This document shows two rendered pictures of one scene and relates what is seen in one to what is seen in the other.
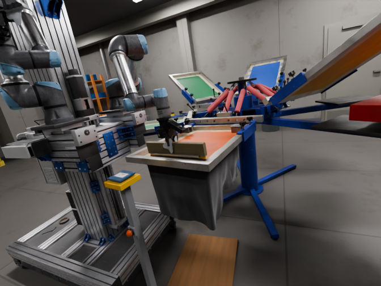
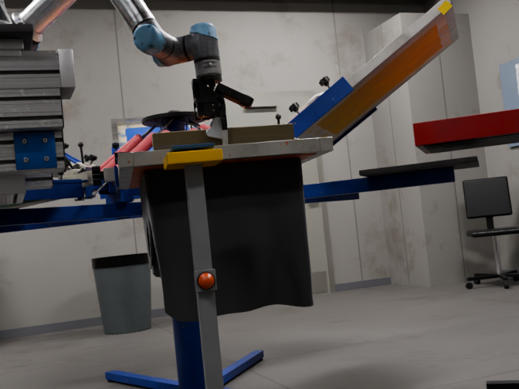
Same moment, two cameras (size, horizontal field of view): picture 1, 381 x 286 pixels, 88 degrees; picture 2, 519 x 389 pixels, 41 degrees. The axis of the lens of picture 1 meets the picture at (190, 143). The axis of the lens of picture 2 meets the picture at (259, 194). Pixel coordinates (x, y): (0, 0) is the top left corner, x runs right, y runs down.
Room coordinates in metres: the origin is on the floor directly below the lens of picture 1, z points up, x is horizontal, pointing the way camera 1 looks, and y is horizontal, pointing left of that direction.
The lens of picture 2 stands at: (-0.33, 1.47, 0.76)
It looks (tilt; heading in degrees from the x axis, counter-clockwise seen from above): 3 degrees up; 314
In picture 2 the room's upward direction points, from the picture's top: 6 degrees counter-clockwise
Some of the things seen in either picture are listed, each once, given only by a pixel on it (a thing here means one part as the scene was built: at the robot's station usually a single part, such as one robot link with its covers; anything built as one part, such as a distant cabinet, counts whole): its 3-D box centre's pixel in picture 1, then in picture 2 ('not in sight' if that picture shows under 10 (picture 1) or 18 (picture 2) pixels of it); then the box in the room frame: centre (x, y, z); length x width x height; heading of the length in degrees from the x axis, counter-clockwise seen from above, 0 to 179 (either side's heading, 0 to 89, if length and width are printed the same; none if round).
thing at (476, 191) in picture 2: not in sight; (493, 231); (2.62, -4.74, 0.51); 0.65 x 0.65 x 1.02
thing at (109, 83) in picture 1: (114, 87); not in sight; (1.64, 0.52, 1.42); 0.13 x 0.12 x 0.14; 116
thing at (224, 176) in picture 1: (225, 177); not in sight; (1.16, -0.19, 0.74); 0.46 x 0.04 x 0.42; 145
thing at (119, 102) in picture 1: (117, 102); not in sight; (1.64, 0.53, 1.31); 0.15 x 0.15 x 0.10
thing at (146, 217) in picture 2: not in sight; (160, 234); (1.38, 0.13, 0.77); 0.46 x 0.09 x 0.36; 145
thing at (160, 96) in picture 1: (161, 99); (203, 44); (1.11, 0.12, 1.30); 0.09 x 0.08 x 0.11; 26
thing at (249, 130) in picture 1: (246, 130); not in sight; (1.36, -0.41, 0.97); 0.30 x 0.05 x 0.07; 145
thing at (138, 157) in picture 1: (197, 141); (210, 167); (1.32, -0.05, 0.97); 0.79 x 0.58 x 0.04; 145
